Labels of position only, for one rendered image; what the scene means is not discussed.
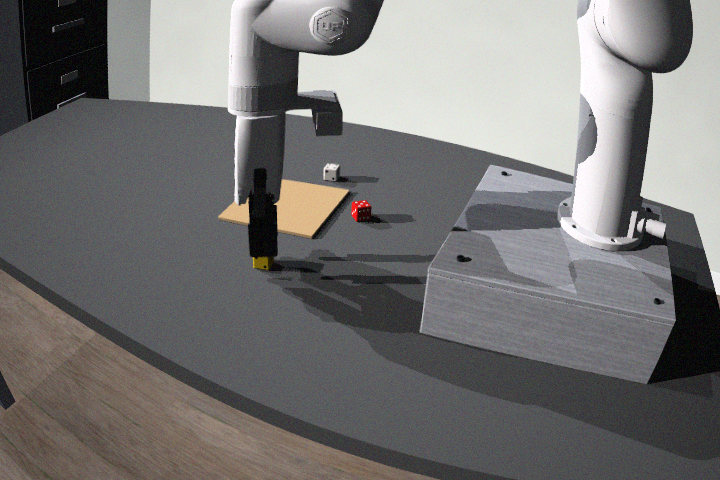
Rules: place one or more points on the white die with black pips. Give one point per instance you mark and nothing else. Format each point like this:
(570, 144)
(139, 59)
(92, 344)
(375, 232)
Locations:
(331, 172)

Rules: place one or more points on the yellow die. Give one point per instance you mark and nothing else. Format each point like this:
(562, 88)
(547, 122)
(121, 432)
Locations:
(263, 262)

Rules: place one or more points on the tan square mat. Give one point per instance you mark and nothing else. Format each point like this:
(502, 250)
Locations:
(302, 210)

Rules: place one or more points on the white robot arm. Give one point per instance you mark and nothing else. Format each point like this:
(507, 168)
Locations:
(616, 97)

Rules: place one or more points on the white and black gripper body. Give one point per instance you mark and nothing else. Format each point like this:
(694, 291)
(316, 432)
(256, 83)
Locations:
(259, 143)

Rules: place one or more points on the red die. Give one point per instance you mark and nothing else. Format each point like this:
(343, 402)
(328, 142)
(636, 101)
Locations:
(361, 210)

